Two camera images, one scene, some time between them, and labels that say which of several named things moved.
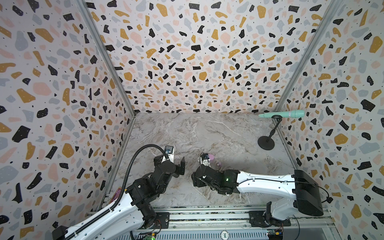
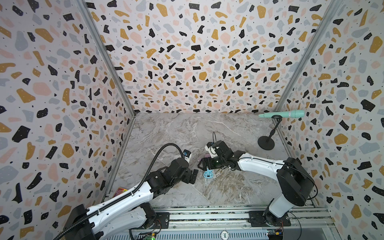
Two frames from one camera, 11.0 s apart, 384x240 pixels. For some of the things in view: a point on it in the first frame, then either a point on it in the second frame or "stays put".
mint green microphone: (294, 113) stays put
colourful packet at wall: (116, 194) stays put
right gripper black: (202, 173) -> (205, 163)
